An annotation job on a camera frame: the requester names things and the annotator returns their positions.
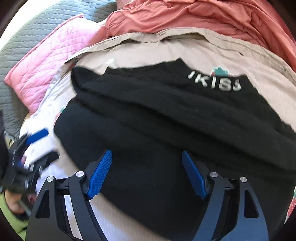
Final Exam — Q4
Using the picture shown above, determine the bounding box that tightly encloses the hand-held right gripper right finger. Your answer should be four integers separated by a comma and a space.
181, 151, 270, 241

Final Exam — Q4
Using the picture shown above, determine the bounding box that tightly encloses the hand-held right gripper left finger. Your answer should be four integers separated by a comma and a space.
25, 149, 113, 241

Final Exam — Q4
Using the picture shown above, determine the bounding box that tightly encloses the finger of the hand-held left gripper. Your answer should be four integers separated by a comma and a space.
14, 128, 49, 149
28, 151, 59, 172

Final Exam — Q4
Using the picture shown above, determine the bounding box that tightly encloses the black sweater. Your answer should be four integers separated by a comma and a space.
54, 58, 296, 241

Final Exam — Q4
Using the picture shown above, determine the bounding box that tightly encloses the person's left forearm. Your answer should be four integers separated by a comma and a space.
0, 192, 27, 234

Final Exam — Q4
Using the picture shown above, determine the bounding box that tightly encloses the person's left hand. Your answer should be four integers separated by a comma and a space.
5, 188, 28, 215

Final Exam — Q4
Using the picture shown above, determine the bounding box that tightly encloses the pink quilted pillow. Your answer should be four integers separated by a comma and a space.
4, 13, 102, 114

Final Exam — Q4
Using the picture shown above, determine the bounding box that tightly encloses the printed blanket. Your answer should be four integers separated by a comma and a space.
20, 30, 296, 241

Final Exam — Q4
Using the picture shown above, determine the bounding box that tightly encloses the salmon duvet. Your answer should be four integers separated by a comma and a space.
89, 0, 296, 70

